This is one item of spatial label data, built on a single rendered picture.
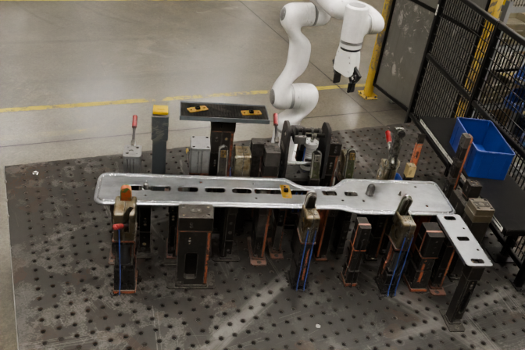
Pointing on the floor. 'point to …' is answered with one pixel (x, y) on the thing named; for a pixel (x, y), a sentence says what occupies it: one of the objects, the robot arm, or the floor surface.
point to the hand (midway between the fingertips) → (343, 84)
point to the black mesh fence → (503, 255)
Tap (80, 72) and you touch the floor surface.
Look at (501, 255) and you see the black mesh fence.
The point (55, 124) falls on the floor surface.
